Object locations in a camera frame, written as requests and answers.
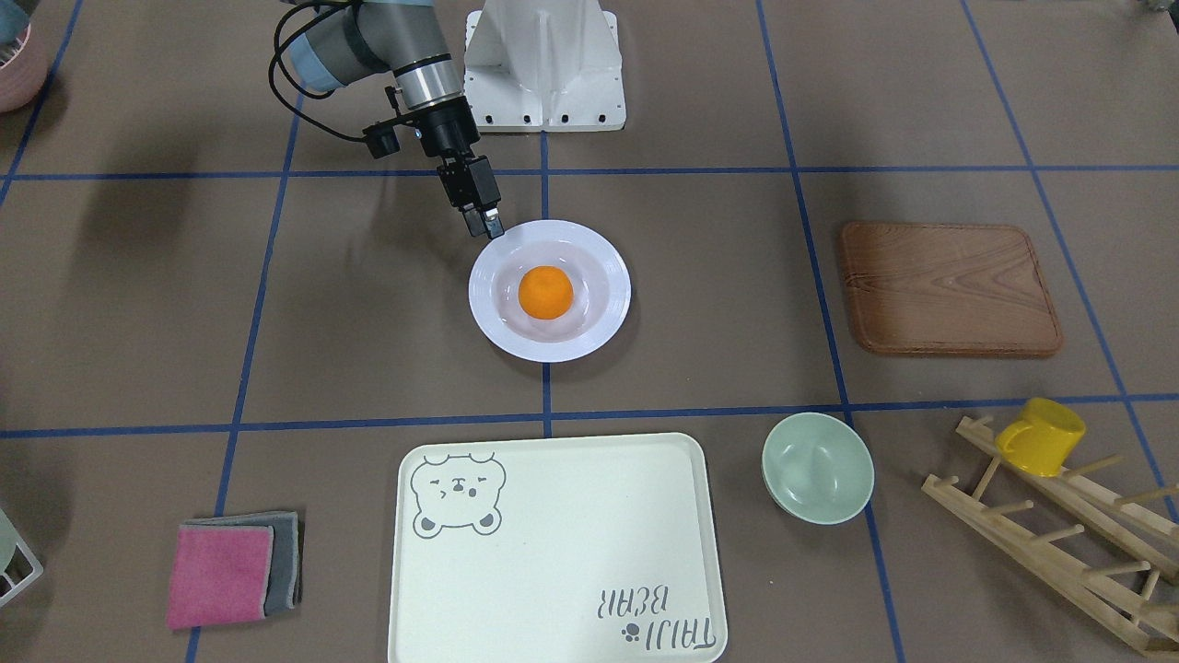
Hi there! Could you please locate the brown wooden cutting board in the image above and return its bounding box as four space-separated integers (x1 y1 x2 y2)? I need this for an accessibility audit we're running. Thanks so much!
837 221 1063 357

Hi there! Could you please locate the cream bear tray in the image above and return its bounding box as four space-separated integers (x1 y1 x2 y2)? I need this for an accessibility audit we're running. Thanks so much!
387 432 729 662

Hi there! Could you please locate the yellow mug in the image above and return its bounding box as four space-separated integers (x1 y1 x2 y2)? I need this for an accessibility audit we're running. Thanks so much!
995 396 1087 477

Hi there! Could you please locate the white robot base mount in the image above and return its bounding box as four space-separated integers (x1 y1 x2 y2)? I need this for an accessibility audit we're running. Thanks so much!
463 1 627 134

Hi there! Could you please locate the orange fruit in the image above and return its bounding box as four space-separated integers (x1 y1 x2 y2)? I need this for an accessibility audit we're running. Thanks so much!
518 265 577 320

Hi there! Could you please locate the pink folded cloth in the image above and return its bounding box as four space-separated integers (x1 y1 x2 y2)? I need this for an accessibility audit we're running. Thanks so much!
166 525 274 630

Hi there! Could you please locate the green bowl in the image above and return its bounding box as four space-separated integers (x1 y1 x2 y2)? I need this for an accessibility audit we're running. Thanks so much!
760 412 875 526

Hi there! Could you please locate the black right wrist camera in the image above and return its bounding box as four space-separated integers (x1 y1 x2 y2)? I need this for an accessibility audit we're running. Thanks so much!
362 116 419 159

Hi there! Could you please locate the white wire cup rack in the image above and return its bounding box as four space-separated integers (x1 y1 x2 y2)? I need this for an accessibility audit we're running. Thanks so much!
1 508 45 608

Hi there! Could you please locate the grey folded cloth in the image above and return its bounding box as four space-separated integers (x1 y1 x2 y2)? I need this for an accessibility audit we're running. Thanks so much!
182 508 299 621

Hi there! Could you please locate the pink bowl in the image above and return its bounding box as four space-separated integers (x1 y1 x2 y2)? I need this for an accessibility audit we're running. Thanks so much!
1 24 51 114

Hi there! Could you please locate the white round plate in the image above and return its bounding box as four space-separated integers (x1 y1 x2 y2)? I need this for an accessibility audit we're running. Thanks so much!
468 221 632 365

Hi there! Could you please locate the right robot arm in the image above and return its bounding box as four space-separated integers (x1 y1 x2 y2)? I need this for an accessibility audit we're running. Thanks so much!
268 1 503 239

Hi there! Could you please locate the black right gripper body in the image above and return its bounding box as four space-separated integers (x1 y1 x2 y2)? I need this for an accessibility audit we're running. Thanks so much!
419 98 501 214

